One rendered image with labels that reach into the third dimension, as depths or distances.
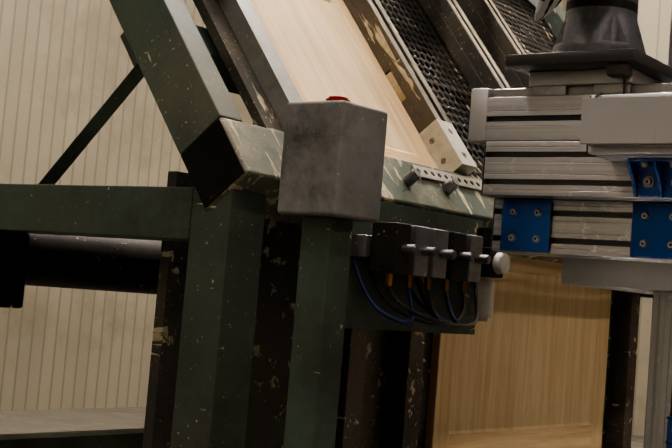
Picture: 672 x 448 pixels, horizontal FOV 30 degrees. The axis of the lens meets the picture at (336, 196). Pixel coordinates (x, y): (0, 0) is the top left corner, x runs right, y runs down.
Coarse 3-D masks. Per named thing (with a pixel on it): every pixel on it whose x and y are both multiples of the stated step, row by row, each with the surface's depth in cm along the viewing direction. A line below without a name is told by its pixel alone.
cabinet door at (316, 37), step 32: (256, 0) 258; (288, 0) 270; (320, 0) 282; (288, 32) 259; (320, 32) 271; (352, 32) 283; (288, 64) 249; (320, 64) 260; (352, 64) 273; (320, 96) 251; (352, 96) 262; (384, 96) 274; (416, 160) 264
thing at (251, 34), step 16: (224, 0) 247; (240, 0) 246; (240, 16) 244; (256, 16) 247; (240, 32) 243; (256, 32) 242; (256, 48) 240; (272, 48) 243; (256, 64) 240; (272, 64) 238; (272, 80) 237; (288, 80) 239; (272, 96) 236; (288, 96) 235
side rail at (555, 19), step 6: (558, 6) 421; (552, 12) 416; (558, 12) 416; (564, 12) 422; (546, 18) 417; (552, 18) 415; (558, 18) 414; (564, 18) 416; (552, 24) 415; (558, 24) 414; (552, 30) 415; (558, 30) 414
